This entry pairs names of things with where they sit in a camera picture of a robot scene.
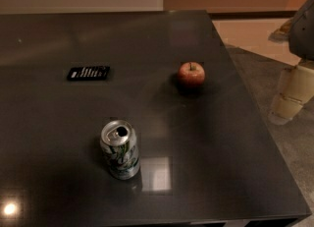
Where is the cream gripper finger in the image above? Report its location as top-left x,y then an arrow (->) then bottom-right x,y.
269,59 -> 314,125

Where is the red apple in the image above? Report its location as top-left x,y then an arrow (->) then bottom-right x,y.
177,62 -> 205,88

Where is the silver 7up can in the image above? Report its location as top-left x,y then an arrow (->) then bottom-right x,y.
100,120 -> 140,180

